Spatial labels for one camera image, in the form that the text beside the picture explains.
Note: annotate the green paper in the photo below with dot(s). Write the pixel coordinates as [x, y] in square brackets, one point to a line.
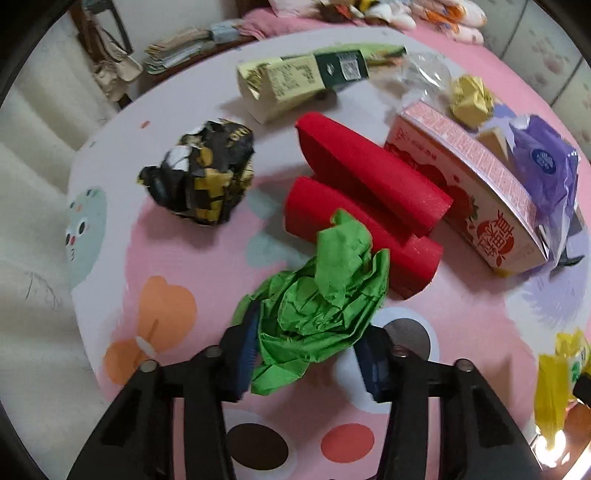
[311, 314]

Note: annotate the clear plastic bag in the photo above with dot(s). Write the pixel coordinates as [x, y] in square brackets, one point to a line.
[424, 75]

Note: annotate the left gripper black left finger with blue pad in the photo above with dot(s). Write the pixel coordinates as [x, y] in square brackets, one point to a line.
[134, 438]

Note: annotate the cartoon printed table cloth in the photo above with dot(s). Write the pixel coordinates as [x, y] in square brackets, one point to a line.
[152, 285]

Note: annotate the pink strawberry carton box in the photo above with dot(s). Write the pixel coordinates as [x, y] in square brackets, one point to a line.
[491, 209]

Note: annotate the black gold wrapper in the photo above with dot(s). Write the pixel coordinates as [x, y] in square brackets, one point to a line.
[205, 175]

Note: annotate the purple plastic bag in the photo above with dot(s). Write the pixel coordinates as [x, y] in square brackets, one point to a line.
[547, 166]

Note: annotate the yellow paper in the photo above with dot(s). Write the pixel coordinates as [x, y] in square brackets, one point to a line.
[472, 103]

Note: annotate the green yellow tea box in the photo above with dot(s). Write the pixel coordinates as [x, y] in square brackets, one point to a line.
[274, 86]

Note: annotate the folded floral quilt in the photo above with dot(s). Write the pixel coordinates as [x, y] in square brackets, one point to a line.
[460, 21]

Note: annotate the yellow plastic wrapper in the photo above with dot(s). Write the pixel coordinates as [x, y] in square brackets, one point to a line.
[558, 374]

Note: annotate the stack of books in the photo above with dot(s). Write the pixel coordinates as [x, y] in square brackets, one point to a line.
[162, 55]

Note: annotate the light green snack packet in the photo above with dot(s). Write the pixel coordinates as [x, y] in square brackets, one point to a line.
[375, 54]

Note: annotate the white curtain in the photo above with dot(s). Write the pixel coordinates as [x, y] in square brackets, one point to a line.
[48, 388]

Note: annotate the hanging cream bags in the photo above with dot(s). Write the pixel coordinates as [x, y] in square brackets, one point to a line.
[116, 70]

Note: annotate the small beige box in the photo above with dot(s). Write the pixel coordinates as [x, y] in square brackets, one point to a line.
[494, 140]

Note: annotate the plush toy pile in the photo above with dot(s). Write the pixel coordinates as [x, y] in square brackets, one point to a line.
[394, 14]

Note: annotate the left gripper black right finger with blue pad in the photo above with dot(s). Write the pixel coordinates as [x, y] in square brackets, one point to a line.
[478, 437]

